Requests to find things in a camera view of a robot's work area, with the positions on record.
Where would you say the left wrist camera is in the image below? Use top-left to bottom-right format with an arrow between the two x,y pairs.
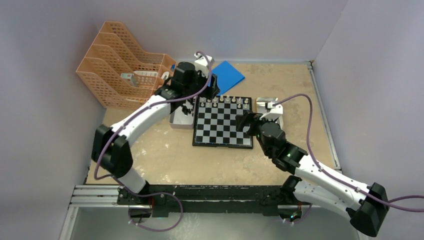
194,55 -> 215,75

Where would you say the orange mesh file organizer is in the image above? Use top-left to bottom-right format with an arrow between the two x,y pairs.
76,21 -> 176,110

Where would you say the black and white chessboard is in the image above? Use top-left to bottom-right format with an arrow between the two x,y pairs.
192,95 -> 254,150

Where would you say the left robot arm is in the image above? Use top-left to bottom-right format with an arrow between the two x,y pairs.
91,57 -> 219,205

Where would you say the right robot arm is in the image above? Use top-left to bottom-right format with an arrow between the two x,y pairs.
235,110 -> 389,238

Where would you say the black mounting rail base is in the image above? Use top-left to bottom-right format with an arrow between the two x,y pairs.
117,183 -> 309,222

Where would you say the silver tin with black pieces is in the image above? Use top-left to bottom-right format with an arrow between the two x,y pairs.
169,101 -> 196,130

